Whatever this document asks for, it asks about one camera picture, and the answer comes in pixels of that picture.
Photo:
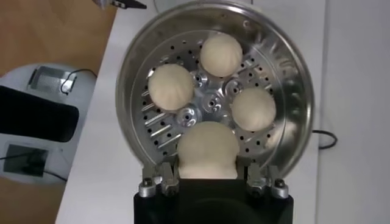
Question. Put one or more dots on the steel steamer basket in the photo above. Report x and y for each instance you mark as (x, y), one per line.
(274, 61)

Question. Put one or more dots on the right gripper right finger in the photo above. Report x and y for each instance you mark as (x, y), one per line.
(262, 182)

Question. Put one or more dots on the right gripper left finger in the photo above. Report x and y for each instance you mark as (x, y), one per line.
(164, 182)

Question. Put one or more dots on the white steamed baozi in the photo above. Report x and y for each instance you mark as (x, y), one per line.
(171, 86)
(208, 149)
(221, 54)
(253, 109)

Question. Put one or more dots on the round glass pot lid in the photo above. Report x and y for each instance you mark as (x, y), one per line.
(166, 3)

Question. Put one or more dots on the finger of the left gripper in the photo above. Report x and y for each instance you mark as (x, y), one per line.
(128, 4)

